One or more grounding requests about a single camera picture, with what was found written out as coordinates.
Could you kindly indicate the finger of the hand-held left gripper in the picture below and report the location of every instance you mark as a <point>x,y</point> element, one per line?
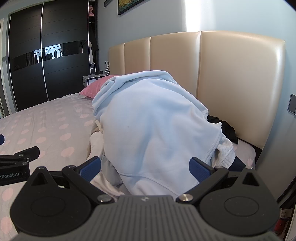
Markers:
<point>1,139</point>
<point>25,154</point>

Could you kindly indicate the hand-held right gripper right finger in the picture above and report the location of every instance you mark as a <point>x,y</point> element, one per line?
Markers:
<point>198,168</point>

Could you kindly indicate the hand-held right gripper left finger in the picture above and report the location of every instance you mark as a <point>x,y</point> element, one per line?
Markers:
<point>89,169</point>

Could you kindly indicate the white pink-dotted cloth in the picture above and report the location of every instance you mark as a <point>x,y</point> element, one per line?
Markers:
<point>150,127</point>

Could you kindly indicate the light grey garment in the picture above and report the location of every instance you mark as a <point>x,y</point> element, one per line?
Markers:
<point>109,169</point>

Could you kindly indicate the cream white garment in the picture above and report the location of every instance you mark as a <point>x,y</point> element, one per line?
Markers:
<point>97,141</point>

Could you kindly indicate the grey white garment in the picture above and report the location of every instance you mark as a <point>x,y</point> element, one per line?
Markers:
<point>225,150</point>

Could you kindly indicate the dark blue garment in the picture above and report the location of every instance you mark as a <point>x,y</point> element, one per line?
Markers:
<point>238,163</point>

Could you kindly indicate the pink polka dot bed sheet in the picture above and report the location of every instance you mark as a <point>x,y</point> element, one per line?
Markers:
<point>46,120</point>

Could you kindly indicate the black garment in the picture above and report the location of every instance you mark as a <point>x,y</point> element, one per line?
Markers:
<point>229,131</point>

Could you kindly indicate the pink pillow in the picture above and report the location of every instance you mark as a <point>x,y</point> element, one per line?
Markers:
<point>92,89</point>

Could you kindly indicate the white nightstand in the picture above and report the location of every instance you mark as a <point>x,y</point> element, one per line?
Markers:
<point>89,80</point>

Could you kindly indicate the beige padded headboard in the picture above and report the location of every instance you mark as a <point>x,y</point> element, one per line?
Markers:
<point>231,81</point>

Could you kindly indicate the black sliding wardrobe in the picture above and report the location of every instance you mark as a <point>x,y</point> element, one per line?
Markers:
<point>27,34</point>

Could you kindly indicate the open closet shelving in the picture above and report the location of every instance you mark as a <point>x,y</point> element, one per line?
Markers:
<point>92,46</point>

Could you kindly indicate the framed painting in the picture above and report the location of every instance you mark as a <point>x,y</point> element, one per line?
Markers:
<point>127,4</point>

